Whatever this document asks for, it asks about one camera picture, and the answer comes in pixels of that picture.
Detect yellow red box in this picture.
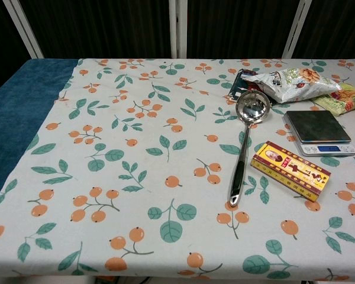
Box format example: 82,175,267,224
251,141,332,203

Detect small digital scale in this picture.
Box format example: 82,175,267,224
282,109,355,157

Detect floral orange fruit tablecloth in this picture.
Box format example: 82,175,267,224
0,58,355,284

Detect dark red packet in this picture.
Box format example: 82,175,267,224
224,69,275,106

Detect stainless steel ladle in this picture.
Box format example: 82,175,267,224
226,90,273,208

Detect black pleated curtain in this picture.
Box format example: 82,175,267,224
0,0,355,98

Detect white snack bag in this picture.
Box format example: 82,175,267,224
240,67,343,104

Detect blue table cover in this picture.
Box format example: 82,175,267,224
0,59,79,209

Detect yellow green snack packet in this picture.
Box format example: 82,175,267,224
311,83,355,117

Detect white frame post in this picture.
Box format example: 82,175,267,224
281,0,311,59
2,0,44,59
168,0,188,59

